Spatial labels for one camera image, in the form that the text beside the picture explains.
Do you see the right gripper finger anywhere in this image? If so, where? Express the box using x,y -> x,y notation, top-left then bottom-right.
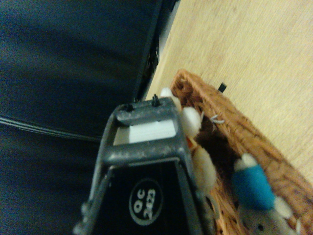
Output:
72,94 -> 215,235

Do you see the white and orange toy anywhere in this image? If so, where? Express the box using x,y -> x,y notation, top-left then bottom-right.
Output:
159,87 -> 218,198

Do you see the white toy with blue hat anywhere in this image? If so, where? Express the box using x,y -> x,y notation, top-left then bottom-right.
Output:
229,153 -> 305,235

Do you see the curtain stand pole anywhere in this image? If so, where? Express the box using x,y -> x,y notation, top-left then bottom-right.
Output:
0,117 -> 101,142

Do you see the brown wicker basket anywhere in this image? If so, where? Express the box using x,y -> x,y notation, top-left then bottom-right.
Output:
169,69 -> 313,235

